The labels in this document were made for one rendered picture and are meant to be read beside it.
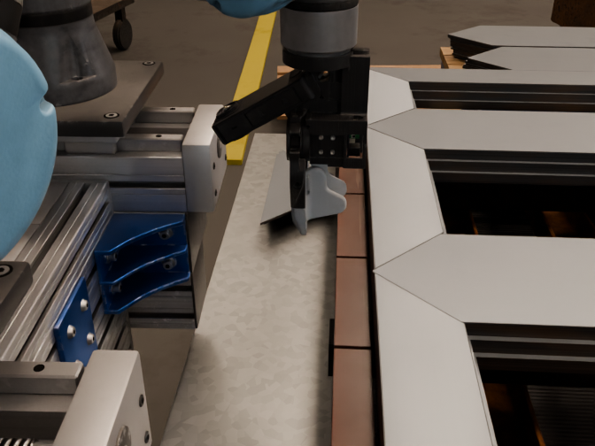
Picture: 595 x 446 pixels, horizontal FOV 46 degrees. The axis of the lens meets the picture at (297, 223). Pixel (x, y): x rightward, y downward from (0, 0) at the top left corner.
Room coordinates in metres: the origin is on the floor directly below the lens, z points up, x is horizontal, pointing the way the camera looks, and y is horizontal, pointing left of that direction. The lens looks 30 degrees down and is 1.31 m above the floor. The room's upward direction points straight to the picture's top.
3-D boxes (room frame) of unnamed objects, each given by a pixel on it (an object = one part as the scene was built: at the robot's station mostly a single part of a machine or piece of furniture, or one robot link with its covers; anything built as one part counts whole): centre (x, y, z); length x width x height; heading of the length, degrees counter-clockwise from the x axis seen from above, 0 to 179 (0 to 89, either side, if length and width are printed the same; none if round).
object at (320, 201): (0.67, -0.02, 0.96); 0.06 x 0.03 x 0.09; 86
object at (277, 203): (1.23, -0.01, 0.70); 0.39 x 0.12 x 0.04; 176
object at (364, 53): (0.68, -0.03, 1.06); 0.09 x 0.08 x 0.12; 86
